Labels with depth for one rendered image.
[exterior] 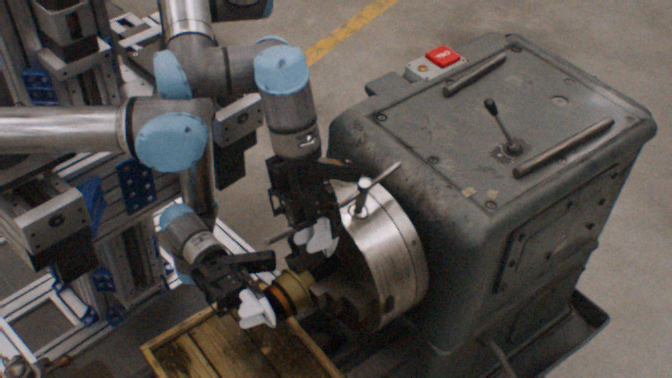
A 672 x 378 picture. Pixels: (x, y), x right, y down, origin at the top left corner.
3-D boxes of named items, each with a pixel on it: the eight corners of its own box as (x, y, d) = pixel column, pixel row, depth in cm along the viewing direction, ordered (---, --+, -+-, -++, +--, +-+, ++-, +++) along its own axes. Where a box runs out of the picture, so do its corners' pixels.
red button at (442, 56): (442, 51, 172) (443, 43, 170) (460, 63, 169) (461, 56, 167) (423, 60, 169) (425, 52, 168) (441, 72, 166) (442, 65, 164)
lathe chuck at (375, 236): (313, 237, 169) (327, 149, 145) (400, 337, 155) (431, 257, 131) (282, 255, 165) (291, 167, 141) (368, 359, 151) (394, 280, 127)
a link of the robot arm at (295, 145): (298, 107, 111) (329, 121, 105) (304, 133, 113) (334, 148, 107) (258, 126, 108) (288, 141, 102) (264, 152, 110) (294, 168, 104)
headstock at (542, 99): (476, 134, 209) (505, 17, 181) (614, 235, 184) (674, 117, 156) (314, 225, 182) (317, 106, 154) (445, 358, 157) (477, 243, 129)
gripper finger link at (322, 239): (305, 268, 118) (295, 222, 113) (333, 252, 121) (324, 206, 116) (316, 276, 116) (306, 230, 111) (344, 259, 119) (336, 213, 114)
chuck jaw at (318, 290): (352, 259, 144) (391, 292, 137) (353, 276, 147) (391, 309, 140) (308, 285, 139) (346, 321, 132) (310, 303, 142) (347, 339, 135)
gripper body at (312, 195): (273, 219, 115) (257, 154, 109) (315, 196, 119) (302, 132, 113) (300, 237, 110) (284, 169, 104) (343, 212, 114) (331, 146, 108)
